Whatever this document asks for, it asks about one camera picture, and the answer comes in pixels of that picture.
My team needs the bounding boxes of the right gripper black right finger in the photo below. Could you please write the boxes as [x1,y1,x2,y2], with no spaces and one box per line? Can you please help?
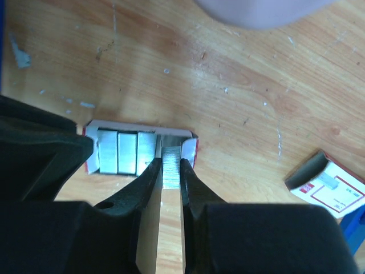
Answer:
[180,159,358,273]

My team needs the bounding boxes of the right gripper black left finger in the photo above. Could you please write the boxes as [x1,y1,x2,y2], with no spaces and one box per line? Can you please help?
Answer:
[1,158,162,273]

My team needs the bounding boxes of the red staple box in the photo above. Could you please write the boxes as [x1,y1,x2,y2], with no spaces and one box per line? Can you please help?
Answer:
[285,150,364,219]

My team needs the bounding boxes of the silver staple strips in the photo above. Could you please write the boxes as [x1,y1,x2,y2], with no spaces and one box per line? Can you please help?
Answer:
[83,119,199,189]

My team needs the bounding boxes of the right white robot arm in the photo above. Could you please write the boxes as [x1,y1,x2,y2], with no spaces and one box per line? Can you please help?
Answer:
[1,97,358,273]

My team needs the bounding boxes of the pink plastic basket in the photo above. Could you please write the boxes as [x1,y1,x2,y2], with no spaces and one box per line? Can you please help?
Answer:
[195,0,333,30]

